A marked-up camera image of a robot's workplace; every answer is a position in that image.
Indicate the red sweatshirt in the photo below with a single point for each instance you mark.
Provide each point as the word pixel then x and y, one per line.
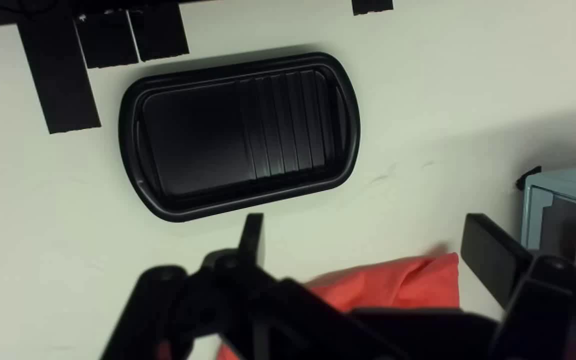
pixel 395 283

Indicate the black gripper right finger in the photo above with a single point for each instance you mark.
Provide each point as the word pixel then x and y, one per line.
pixel 494 261

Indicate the light blue toaster oven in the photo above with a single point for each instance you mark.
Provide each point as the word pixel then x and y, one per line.
pixel 569 201

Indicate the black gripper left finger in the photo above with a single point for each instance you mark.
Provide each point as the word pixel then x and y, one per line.
pixel 268 320

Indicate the small black tape piece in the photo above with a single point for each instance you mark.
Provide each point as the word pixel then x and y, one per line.
pixel 371 6

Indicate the black ribbed grill tray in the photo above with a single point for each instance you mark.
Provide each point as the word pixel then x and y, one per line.
pixel 234 133

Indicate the long black tape strip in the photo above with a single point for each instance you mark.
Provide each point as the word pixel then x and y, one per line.
pixel 61 80

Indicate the square black tape piece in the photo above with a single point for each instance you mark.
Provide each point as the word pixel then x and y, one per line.
pixel 107 40
pixel 160 32

